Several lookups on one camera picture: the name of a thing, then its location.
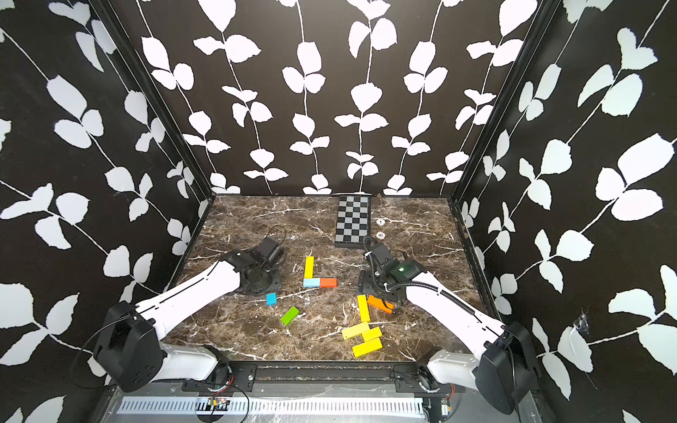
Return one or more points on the yellow block nearest front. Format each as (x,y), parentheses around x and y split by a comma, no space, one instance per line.
(367,347)

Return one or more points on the green block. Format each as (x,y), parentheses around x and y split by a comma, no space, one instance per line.
(289,316)

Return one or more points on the red short block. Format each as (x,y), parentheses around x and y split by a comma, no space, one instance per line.
(328,282)

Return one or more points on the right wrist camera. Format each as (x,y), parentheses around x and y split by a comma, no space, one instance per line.
(380,255)

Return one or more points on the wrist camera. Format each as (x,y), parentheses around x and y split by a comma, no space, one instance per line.
(380,255)
(269,250)

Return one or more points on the small yellow block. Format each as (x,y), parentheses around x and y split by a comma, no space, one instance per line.
(371,334)

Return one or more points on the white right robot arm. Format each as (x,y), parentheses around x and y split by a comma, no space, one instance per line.
(501,364)

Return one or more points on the black grey checkerboard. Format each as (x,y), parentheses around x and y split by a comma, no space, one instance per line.
(353,221)

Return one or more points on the orange long block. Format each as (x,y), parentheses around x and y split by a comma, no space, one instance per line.
(380,304)

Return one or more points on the yellow block left of cluster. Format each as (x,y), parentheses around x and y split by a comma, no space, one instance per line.
(354,331)

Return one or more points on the yellow upright block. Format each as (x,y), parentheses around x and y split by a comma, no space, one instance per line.
(363,308)

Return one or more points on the white slotted cable duct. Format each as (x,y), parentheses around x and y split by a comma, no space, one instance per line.
(199,406)

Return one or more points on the yellow long block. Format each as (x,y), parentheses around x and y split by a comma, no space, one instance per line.
(309,267)

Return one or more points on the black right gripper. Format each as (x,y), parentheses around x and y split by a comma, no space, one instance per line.
(365,281)

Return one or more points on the light blue short block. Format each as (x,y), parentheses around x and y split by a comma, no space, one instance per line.
(312,282)

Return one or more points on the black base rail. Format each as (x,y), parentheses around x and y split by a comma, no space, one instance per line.
(295,380)

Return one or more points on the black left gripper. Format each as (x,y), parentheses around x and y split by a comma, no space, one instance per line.
(275,288)

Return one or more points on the teal long block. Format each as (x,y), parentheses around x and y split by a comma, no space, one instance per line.
(271,299)

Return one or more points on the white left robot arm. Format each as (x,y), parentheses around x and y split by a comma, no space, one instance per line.
(130,347)

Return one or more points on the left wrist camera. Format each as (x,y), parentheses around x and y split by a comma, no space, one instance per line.
(269,250)

